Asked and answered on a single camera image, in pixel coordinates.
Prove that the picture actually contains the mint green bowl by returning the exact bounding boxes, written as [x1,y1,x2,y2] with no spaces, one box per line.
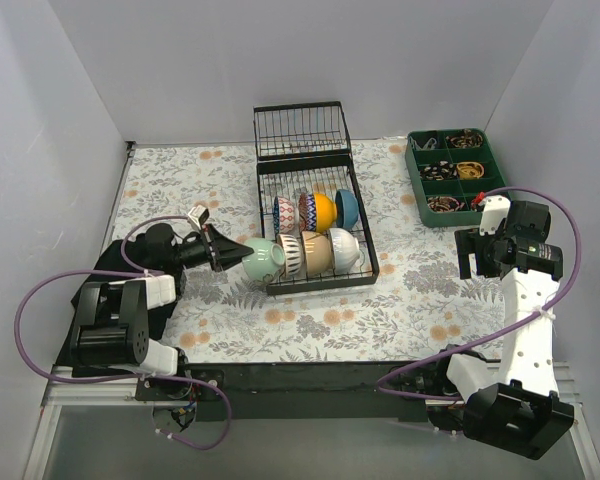
[242,238,285,285]

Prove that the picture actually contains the white bowl patterned rim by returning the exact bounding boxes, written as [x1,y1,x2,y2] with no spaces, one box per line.
[276,234,304,278]

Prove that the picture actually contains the blue patterned bowl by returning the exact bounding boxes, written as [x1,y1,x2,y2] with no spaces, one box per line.
[273,196,299,235]

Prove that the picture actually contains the black wire dish rack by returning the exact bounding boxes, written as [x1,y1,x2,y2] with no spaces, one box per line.
[253,101,379,295]

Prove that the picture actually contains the red patterned bowl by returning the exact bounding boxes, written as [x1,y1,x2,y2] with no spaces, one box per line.
[298,193,317,232]

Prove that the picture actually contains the yellow bowl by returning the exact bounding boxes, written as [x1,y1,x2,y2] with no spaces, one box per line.
[313,192,337,233]

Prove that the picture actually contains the plain white bowl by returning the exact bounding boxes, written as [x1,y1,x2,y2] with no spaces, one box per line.
[328,227,361,275]

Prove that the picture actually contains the blue ceramic bowl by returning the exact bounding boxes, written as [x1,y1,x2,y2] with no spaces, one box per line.
[335,189,359,231]

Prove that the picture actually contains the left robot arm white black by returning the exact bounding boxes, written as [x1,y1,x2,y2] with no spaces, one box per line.
[65,223,253,400]

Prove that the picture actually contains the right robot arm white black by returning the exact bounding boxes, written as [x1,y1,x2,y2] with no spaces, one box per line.
[432,195,574,460]

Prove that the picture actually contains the brown floral bands in tray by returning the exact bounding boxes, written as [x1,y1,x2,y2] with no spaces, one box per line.
[427,196,465,213]

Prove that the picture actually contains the black cloth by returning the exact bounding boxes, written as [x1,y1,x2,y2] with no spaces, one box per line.
[56,235,184,378]

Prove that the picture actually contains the yellow bands in tray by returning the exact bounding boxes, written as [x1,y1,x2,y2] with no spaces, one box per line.
[455,161,485,180]

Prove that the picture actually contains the green compartment organizer tray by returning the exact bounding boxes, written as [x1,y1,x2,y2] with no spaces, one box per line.
[405,128,505,228]

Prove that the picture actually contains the black white bands in tray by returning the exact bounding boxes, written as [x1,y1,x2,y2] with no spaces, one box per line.
[420,160,459,181]

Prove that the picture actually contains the black front base bar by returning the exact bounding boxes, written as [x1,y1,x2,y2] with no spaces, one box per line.
[186,361,427,422]

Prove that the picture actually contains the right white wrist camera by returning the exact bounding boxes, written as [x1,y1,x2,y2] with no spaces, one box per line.
[471,193,511,236]

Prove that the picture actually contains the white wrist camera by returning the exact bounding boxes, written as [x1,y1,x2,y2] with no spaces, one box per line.
[186,205,209,232]
[471,193,511,236]

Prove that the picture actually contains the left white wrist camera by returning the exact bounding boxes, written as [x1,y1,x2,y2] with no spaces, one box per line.
[186,205,209,232]

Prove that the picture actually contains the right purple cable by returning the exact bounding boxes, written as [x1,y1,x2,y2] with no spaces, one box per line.
[377,187,581,434]

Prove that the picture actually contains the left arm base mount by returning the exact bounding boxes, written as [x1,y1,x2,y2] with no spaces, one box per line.
[134,366,225,433]

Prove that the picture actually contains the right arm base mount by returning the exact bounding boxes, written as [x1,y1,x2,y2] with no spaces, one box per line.
[387,358,464,434]

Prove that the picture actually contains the aluminium frame rail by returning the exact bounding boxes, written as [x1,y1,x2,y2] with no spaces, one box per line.
[22,362,600,480]

